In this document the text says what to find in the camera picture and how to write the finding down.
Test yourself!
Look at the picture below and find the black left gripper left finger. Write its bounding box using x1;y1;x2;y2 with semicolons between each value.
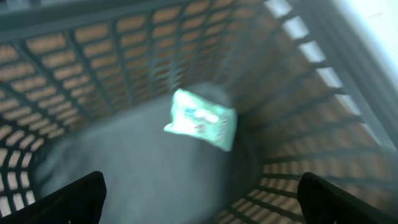
1;171;107;224

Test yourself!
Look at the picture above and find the teal wet wipes pack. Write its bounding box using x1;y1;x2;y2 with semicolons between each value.
164;88;238;152

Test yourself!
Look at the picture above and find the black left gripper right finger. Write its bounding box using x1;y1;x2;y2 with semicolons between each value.
297;172;397;224

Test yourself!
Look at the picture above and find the grey plastic basket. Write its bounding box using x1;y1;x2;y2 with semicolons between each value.
1;0;397;223

